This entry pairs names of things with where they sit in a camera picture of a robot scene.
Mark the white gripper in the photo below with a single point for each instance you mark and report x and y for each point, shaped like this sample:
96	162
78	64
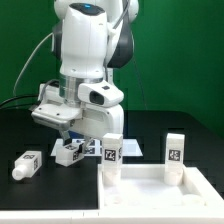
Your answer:
97	113

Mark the white square table top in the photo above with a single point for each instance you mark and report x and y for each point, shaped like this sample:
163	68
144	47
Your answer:
142	186

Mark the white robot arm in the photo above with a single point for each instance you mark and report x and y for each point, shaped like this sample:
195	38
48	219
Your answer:
92	38

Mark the white sheet with tags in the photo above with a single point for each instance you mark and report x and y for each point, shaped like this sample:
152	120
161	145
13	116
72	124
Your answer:
130	148

